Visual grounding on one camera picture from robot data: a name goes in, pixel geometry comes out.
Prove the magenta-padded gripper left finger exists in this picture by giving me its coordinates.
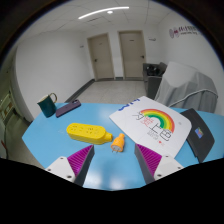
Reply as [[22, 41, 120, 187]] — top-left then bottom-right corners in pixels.
[[45, 144, 96, 187]]

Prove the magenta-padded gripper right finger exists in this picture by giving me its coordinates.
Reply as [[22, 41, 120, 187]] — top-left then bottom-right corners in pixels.
[[134, 143, 185, 185]]

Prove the orange charger plug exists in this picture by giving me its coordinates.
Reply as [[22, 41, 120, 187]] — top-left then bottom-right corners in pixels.
[[110, 132, 126, 154]]

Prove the black mouse pad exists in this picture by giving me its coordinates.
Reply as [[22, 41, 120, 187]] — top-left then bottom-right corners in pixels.
[[179, 107, 216, 164]]

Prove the yellow power strip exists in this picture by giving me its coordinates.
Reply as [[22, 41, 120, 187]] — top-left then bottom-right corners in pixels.
[[65, 122, 114, 146]]

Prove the purple smartphone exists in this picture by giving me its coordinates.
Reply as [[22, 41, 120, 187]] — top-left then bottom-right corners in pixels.
[[55, 99, 82, 118]]

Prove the teal mug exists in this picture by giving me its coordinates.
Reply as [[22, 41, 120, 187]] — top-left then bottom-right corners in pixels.
[[36, 92, 58, 118]]

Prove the grey cloth-covered furniture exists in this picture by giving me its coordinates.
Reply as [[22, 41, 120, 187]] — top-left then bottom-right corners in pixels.
[[153, 61, 219, 116]]

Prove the dark grey sofa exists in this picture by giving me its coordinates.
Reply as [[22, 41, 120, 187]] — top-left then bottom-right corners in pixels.
[[142, 61, 168, 100]]

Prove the black helmet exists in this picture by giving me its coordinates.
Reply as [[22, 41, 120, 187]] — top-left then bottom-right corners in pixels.
[[146, 66, 160, 76]]

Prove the beige door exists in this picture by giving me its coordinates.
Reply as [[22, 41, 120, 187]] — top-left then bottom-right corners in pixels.
[[87, 32, 115, 81], [117, 29, 147, 80]]

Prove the long ceiling light strip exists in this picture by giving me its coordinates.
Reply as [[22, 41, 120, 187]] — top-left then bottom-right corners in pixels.
[[77, 5, 130, 20]]

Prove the wall logo lettering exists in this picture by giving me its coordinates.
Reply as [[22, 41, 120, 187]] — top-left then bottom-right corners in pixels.
[[168, 23, 201, 39]]

